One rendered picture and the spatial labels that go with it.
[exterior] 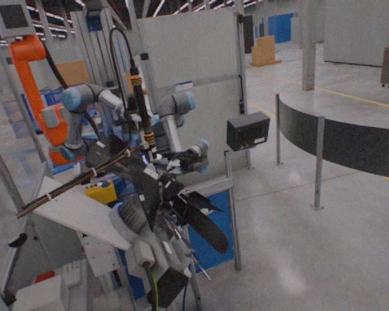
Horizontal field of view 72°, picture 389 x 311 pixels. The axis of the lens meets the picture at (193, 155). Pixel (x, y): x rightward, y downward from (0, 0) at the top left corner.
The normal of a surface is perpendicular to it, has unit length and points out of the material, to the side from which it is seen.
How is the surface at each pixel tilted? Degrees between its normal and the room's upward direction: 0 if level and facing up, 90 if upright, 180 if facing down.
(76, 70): 90
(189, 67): 89
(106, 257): 90
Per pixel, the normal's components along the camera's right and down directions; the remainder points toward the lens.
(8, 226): 0.82, 0.12
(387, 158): -0.67, 0.39
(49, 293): -0.15, -0.90
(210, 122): 0.36, 0.34
